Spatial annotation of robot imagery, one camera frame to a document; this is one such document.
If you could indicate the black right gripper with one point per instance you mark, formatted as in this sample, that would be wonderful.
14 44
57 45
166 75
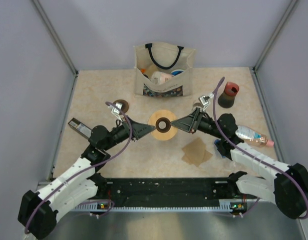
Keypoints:
185 123

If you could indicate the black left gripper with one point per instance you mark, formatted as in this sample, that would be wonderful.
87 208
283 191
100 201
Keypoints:
139 129

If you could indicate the wooden dripper stand disc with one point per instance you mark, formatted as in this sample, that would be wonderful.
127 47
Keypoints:
162 119

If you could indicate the blue cone dripper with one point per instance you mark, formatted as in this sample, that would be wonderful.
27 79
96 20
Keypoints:
219 148

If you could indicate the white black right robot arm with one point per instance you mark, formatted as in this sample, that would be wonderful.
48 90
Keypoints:
284 185

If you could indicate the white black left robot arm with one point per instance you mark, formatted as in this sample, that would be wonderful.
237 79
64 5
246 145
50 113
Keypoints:
41 210

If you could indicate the brown paper coffee filter stack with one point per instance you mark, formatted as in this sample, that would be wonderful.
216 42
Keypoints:
195 153

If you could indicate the clear glass server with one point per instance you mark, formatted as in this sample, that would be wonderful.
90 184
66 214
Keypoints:
196 104

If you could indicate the dark flask with red cap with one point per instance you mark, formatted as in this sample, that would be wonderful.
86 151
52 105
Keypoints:
227 98

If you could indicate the beige canvas tote bag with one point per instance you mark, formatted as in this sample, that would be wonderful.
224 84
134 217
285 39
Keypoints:
163 70

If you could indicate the dark rectangular box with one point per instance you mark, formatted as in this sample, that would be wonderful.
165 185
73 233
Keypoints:
80 128

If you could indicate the clear pink lotion bottle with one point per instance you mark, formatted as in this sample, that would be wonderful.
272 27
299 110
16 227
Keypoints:
252 137

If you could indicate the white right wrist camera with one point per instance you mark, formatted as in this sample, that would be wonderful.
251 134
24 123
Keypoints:
205 100

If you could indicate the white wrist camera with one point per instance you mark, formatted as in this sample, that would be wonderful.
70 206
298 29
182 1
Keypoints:
205 100
115 110

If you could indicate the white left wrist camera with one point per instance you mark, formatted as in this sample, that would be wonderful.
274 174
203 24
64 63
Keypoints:
115 110

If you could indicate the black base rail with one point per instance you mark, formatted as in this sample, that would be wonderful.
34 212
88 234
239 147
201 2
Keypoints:
166 192

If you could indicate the grey slotted cable duct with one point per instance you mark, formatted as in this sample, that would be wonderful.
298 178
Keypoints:
222 206

